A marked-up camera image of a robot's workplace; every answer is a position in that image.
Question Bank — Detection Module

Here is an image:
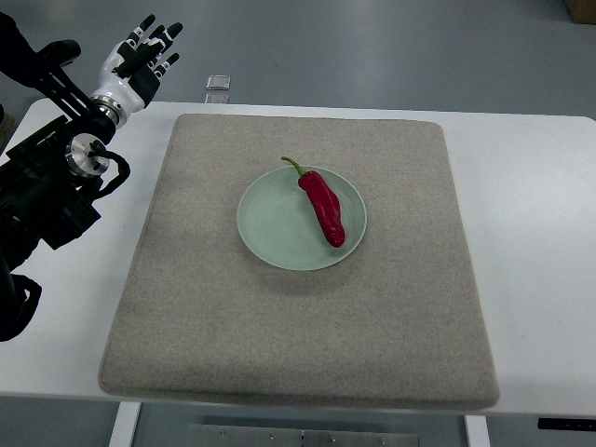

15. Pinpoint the red chili pepper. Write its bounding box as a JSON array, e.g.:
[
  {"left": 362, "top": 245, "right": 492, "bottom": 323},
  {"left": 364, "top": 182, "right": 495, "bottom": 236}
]
[{"left": 280, "top": 156, "right": 345, "bottom": 248}]

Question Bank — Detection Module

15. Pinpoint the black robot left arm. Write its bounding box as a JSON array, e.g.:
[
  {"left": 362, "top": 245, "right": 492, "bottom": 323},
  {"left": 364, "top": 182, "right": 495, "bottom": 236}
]
[{"left": 1, "top": 14, "right": 130, "bottom": 342}]

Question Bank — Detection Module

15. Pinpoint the black table control panel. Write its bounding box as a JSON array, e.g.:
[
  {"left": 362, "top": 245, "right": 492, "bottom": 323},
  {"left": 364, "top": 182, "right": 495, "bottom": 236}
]
[{"left": 537, "top": 417, "right": 596, "bottom": 432}]

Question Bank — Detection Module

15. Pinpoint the clear floor socket cover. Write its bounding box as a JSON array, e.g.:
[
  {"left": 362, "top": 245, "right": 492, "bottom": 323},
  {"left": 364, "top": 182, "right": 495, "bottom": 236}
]
[{"left": 206, "top": 74, "right": 231, "bottom": 90}]

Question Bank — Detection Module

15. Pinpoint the white table leg right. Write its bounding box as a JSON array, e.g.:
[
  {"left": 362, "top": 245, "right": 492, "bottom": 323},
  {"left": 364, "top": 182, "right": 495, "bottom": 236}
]
[{"left": 464, "top": 415, "right": 491, "bottom": 447}]

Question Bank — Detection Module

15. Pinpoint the beige felt mat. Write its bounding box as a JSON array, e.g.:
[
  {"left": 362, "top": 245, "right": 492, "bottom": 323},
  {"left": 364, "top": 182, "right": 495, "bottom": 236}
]
[{"left": 99, "top": 114, "right": 499, "bottom": 410}]

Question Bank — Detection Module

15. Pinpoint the cardboard box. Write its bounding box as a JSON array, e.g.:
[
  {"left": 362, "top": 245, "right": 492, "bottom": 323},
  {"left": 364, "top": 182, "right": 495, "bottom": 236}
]
[{"left": 563, "top": 0, "right": 596, "bottom": 24}]

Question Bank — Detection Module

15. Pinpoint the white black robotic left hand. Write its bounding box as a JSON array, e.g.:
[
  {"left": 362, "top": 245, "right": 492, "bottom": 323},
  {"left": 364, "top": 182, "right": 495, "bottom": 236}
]
[{"left": 91, "top": 14, "right": 183, "bottom": 124}]

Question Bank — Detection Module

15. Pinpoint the white table leg left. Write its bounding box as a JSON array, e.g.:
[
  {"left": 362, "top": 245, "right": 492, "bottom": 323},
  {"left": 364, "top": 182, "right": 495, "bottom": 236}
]
[{"left": 108, "top": 402, "right": 142, "bottom": 447}]

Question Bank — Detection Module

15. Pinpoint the light green plate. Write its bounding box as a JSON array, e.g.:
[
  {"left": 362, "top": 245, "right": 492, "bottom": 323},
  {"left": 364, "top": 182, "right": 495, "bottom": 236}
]
[{"left": 237, "top": 166, "right": 368, "bottom": 271}]

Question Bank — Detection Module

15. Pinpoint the white table leg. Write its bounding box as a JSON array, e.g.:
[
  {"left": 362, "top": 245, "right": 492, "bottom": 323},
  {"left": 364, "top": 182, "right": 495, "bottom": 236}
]
[
  {"left": 464, "top": 415, "right": 491, "bottom": 447},
  {"left": 108, "top": 402, "right": 142, "bottom": 447}
]

